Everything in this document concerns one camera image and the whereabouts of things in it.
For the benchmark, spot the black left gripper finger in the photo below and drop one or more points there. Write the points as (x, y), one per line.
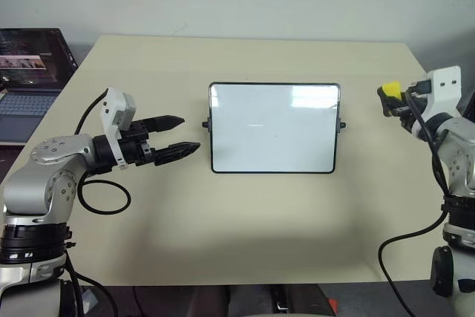
(176, 151)
(165, 123)

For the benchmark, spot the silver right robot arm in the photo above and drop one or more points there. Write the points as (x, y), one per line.
(458, 153)

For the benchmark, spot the black-framed whiteboard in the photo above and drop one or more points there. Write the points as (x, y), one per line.
(274, 127)

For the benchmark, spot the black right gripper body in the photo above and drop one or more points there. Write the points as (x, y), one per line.
(412, 116)

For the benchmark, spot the open dark laptop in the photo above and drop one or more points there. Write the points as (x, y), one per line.
(29, 57)

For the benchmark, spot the yellow whiteboard eraser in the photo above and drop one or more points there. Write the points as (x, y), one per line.
(392, 90)

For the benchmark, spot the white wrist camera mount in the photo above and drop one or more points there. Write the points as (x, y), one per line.
(447, 87)
(111, 109)

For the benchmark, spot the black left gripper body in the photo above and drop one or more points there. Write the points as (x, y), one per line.
(135, 146)

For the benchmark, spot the small red object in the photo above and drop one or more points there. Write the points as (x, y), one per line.
(331, 304)

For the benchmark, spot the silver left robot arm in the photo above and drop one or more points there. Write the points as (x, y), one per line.
(33, 191)

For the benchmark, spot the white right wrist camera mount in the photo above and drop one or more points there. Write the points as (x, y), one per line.
(447, 87)

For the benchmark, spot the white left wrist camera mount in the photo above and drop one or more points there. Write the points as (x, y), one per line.
(111, 109)

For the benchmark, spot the small grey object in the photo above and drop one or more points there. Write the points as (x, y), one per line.
(89, 296)

